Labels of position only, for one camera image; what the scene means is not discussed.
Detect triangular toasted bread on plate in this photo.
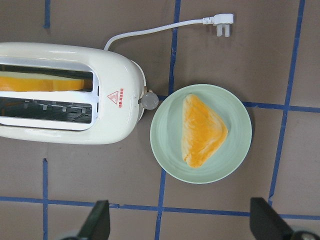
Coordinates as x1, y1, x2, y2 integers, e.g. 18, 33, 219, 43
181, 94, 229, 168

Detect cream white two-slot toaster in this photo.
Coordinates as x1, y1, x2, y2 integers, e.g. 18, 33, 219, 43
0, 42, 159, 145

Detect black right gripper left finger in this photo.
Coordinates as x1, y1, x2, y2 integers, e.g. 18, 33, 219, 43
76, 200, 111, 240

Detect light green round plate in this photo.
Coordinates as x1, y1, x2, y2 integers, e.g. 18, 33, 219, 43
150, 84, 253, 184

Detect yellow bread slice in toaster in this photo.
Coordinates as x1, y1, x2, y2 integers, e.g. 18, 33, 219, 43
0, 71, 93, 92

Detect white toaster power cord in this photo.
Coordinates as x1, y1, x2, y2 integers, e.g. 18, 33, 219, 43
103, 13, 235, 51

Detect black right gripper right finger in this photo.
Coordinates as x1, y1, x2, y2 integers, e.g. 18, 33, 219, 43
249, 197, 293, 240

